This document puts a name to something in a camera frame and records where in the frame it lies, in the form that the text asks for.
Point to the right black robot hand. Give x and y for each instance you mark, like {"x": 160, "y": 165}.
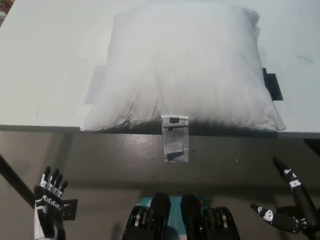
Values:
{"x": 303, "y": 205}

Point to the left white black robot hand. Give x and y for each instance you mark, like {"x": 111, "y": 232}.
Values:
{"x": 47, "y": 200}

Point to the white square pillow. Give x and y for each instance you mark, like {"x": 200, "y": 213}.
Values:
{"x": 175, "y": 62}

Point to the black table foot plate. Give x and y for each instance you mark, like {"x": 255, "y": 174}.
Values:
{"x": 70, "y": 210}

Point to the black tape patch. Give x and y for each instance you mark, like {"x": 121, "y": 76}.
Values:
{"x": 273, "y": 87}

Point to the grey tape patch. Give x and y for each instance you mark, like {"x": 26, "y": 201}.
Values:
{"x": 97, "y": 85}

